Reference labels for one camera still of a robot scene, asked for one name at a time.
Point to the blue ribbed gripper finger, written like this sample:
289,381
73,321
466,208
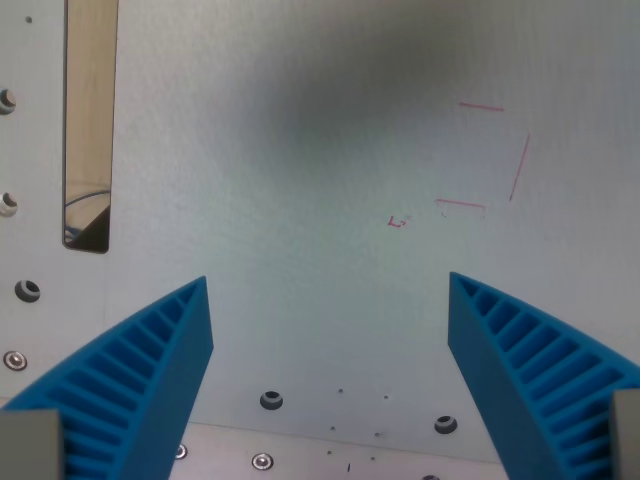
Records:
150,380
505,370

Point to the silver round head screw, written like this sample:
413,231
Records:
15,360
262,461
181,451

